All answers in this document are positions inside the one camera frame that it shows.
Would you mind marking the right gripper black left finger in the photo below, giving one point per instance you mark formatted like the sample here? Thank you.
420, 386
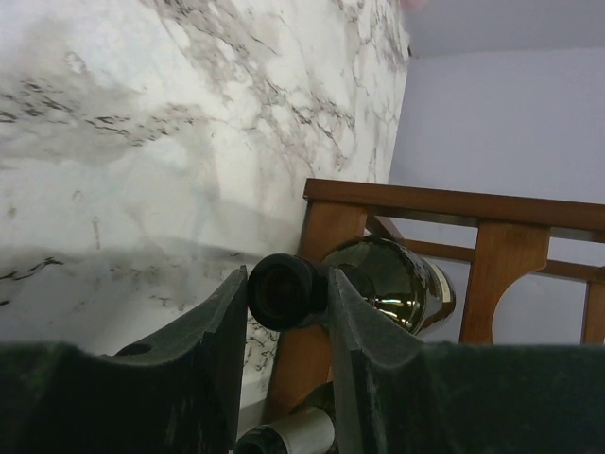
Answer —
174, 391

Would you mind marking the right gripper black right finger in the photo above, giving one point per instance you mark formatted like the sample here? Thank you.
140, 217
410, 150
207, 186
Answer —
397, 394

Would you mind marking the green wine bottle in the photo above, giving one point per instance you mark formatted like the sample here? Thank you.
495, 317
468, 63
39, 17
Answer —
309, 429

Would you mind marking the green bottle white label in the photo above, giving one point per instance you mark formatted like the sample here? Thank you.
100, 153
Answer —
287, 291

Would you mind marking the brown wooden wine rack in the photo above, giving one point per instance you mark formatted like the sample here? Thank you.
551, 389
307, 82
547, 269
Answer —
512, 240

